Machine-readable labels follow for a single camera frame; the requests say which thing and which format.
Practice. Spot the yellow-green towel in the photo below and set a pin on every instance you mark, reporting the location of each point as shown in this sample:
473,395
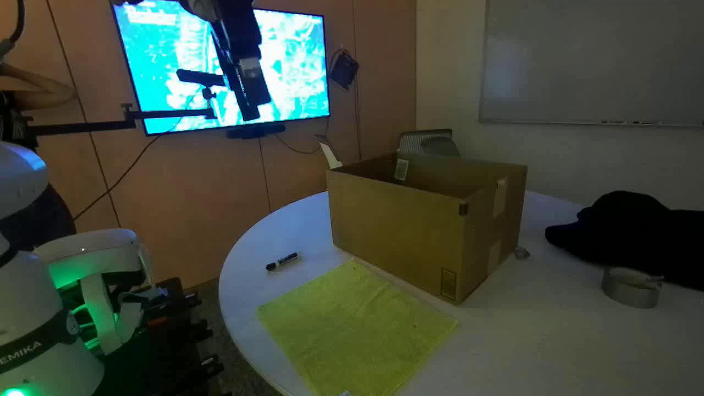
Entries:
356,330

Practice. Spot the small black wall device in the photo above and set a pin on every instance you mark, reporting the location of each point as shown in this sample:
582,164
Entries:
345,69

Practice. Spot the grey chair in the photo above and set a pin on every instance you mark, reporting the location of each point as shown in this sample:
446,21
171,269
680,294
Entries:
430,145

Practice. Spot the person in dark shirt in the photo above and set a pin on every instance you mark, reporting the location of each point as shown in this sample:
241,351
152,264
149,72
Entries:
51,216

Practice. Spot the black jacket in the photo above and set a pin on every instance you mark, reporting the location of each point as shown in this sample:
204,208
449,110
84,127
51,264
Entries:
639,235

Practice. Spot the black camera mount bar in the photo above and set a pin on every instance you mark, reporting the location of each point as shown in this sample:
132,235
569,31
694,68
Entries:
89,125

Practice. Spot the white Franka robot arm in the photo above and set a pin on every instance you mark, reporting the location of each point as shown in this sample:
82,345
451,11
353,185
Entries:
29,310

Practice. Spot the black marker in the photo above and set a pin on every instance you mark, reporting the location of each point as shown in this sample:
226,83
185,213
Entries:
283,260

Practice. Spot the wall whiteboard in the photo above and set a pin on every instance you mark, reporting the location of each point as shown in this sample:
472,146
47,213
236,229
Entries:
587,58

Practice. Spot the grey tape roll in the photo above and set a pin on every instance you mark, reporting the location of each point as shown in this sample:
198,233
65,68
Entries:
630,288

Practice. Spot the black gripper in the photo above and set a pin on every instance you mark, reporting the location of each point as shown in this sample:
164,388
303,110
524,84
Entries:
245,52

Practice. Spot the wall-mounted TV screen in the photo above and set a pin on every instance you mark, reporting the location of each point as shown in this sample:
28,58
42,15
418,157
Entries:
294,68

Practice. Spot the small grey object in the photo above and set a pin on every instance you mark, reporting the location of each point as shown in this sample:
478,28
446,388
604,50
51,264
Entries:
523,253

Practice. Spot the open cardboard box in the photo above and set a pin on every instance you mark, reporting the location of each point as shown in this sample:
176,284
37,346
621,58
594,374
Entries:
410,227

